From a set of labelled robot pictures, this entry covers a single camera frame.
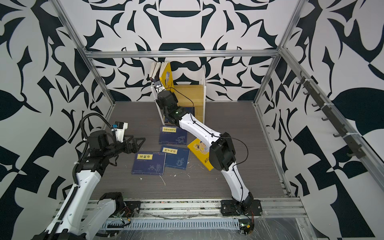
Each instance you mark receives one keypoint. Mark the yellow book under blue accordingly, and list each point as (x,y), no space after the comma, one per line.
(201,151)

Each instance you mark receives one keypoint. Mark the yellow book with figure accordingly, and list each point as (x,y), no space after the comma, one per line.
(166,76)

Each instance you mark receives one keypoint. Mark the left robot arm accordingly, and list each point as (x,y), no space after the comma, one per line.
(70,223)

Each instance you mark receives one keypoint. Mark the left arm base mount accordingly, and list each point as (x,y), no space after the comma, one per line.
(126,209)

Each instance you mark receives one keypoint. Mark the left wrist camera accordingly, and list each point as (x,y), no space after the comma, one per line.
(119,130)

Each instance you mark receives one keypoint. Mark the wooden white bookshelf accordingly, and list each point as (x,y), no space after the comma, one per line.
(189,95)

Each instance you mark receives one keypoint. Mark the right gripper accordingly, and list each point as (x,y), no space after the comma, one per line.
(159,102)

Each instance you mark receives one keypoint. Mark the black book leaning upright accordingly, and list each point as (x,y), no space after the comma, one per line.
(155,67)

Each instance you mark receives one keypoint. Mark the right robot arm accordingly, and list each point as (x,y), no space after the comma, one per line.
(222,153)

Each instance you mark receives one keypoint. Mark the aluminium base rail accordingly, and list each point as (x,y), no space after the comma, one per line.
(169,209)

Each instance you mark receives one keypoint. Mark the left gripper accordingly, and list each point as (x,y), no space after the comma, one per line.
(134,147)

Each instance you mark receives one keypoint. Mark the wall hook rail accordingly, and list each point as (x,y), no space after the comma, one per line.
(331,113)

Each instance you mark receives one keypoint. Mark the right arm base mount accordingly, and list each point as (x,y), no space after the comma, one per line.
(230,208)

